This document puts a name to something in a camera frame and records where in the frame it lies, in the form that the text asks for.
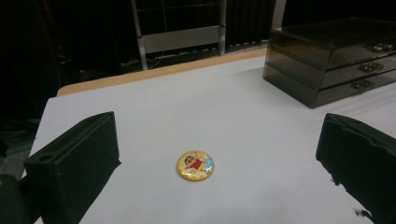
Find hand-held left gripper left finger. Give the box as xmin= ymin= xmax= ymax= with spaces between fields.
xmin=23 ymin=111 xmax=122 ymax=224

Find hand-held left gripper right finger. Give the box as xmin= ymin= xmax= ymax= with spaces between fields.
xmin=315 ymin=113 xmax=396 ymax=224

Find smoky acrylic drawer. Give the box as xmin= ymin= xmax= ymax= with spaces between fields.
xmin=265 ymin=49 xmax=396 ymax=91

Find round yellow cartoon pin badge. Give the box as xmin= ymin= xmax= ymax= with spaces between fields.
xmin=176 ymin=149 xmax=215 ymax=182

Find smoky acrylic drawer box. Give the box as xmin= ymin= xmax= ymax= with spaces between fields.
xmin=262 ymin=17 xmax=396 ymax=109

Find white table sheet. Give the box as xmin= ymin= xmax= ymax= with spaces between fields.
xmin=21 ymin=55 xmax=396 ymax=224

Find grey metal stand frame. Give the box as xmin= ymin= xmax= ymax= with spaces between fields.
xmin=130 ymin=0 xmax=227 ymax=71

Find grey metal post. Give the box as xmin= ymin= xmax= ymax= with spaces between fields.
xmin=271 ymin=0 xmax=287 ymax=31

